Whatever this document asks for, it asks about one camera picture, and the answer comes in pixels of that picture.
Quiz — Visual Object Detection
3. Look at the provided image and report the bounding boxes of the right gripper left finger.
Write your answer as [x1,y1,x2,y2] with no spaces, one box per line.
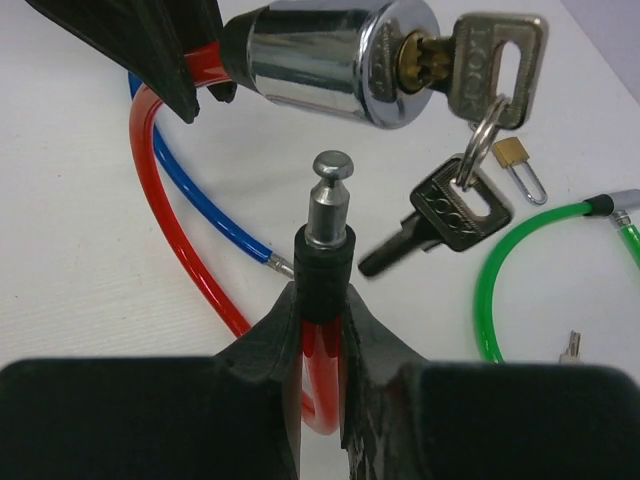
[1,286,302,479]

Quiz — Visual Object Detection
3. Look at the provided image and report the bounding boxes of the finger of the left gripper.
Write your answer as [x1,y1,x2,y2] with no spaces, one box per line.
[207,82,236,103]
[29,0,223,124]

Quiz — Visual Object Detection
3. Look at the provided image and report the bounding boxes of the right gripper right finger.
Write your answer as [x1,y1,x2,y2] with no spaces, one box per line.
[339,290,639,479]

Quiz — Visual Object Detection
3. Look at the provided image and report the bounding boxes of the red cable lock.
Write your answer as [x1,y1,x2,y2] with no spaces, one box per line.
[128,1,438,435]

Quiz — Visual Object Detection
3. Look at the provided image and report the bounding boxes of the green lock keys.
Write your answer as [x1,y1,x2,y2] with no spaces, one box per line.
[559,330,582,365]

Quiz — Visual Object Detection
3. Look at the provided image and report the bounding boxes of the red lock keys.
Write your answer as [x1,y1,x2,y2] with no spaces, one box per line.
[358,12,549,278]

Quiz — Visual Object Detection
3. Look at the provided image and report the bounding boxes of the brass padlock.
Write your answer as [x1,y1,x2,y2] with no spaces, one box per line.
[492,136,548,206]

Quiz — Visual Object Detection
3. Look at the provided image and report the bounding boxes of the green cable lock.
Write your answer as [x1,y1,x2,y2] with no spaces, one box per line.
[472,189,639,364]

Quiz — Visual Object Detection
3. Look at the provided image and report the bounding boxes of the blue cable lock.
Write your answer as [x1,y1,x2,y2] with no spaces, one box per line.
[127,72,296,279]

